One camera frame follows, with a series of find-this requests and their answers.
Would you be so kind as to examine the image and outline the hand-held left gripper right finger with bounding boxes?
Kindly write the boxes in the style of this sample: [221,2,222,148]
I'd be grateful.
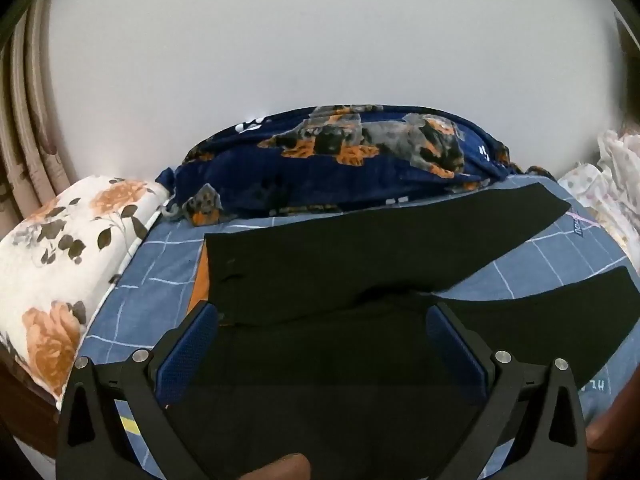
[425,301,587,480]

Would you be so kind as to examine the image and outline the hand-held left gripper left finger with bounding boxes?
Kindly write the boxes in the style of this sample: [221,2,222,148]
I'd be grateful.
[56,302,221,480]

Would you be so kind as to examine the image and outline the black pants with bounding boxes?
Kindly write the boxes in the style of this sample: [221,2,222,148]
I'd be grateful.
[165,183,640,480]

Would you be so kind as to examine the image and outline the person's left hand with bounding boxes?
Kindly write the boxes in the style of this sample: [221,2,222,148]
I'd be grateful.
[239,452,312,480]

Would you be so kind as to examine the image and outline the orange cloth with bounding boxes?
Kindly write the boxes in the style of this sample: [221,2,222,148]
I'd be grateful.
[187,240,213,321]

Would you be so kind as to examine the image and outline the blue grid bedsheet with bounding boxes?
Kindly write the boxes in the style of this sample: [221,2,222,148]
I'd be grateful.
[15,180,640,480]

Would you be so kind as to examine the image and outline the white floral pillow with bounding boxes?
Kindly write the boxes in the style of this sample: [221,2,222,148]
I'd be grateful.
[0,175,171,403]

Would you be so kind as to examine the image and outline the navy dog print blanket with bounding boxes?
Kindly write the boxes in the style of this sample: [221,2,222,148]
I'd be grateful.
[155,104,558,226]

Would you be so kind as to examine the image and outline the white dotted cloth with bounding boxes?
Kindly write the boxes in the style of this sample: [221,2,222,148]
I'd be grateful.
[557,130,640,261]

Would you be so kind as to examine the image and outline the beige pleated curtain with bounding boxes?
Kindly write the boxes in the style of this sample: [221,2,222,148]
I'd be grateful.
[0,0,76,241]

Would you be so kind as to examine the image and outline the brown wooden bed frame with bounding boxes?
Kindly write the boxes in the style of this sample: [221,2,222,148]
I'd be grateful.
[0,355,61,461]

